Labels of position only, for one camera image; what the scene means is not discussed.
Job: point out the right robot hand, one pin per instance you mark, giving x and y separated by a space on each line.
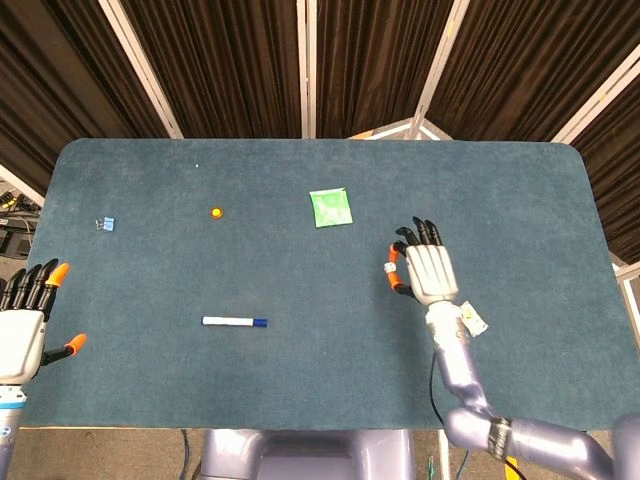
432 272

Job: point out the white table leg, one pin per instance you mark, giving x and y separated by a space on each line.
444 455

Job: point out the green square sachet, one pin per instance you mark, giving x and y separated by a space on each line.
330 207

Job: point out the dark pleated screen panel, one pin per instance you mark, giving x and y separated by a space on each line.
375 60
620 175
50 75
525 65
225 60

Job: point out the black floor device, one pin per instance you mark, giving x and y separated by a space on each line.
12 245

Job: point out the blue and white marker pen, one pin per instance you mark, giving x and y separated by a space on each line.
230 321

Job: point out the small orange round disc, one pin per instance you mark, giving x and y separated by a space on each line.
216 213

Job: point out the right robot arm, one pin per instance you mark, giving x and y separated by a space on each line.
462 370

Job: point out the white metal stand frame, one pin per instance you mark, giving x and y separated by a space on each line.
627 285

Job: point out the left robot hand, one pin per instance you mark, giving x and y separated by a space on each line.
20 335

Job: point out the blue binder clip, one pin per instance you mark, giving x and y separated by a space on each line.
107 223

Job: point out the lavender robot torso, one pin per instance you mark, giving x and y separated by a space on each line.
310 455

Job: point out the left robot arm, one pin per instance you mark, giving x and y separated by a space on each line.
9 430

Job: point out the black power strip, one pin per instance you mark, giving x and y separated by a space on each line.
15 200

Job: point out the white die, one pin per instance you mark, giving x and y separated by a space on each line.
389 267

